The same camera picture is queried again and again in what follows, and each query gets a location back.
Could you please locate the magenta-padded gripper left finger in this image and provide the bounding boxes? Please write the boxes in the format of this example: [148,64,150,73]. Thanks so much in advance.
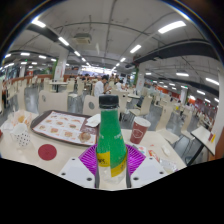
[57,143,101,190]

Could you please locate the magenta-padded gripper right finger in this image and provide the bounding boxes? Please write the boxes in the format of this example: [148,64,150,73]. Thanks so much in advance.
[125,143,169,190]

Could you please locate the green drink bottle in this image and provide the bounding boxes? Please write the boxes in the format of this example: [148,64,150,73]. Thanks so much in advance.
[95,94,128,191]

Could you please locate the small red packet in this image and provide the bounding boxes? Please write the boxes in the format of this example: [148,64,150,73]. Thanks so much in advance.
[148,149,161,163]

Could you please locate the red paper cup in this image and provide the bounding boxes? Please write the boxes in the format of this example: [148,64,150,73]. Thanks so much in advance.
[129,116,152,145]

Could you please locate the small white packet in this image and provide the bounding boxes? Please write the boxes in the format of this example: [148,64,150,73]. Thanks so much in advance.
[161,144,172,157]

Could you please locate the clear plastic bag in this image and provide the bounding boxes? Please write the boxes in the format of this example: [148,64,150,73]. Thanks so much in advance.
[159,159,179,174]

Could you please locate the white paper napkin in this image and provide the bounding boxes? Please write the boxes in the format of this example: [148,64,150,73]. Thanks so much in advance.
[84,113,102,128]

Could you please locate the flat round red coaster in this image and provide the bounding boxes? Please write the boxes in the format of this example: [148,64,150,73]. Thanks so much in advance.
[37,143,58,161]

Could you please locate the dark food tray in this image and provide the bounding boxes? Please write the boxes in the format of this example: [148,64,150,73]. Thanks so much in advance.
[30,109,101,148]

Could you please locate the beige chair with metal legs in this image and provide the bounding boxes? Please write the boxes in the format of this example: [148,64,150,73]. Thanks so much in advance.
[156,104,181,145]

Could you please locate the beige chair with oval hole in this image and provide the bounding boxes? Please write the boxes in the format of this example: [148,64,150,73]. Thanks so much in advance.
[82,94,101,117]
[37,90,69,116]

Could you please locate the group of beige chairs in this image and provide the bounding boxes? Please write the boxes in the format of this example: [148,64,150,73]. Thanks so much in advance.
[3,74,214,128]

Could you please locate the white dotted paper cup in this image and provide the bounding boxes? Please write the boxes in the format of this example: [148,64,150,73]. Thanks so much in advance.
[9,123,32,148]

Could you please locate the person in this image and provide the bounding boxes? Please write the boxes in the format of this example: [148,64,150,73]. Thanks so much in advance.
[93,74,111,98]
[115,79,125,92]

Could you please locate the orange booth seat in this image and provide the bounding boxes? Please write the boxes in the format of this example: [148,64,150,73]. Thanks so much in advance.
[214,136,224,161]

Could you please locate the ceiling air conditioner unit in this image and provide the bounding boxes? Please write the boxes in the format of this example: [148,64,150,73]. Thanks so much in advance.
[72,32,93,45]

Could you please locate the ceiling lights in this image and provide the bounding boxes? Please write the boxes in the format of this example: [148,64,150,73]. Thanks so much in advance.
[3,18,221,104]

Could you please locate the white table with black pedestal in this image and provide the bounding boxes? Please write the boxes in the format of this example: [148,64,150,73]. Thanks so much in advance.
[186,125,218,166]

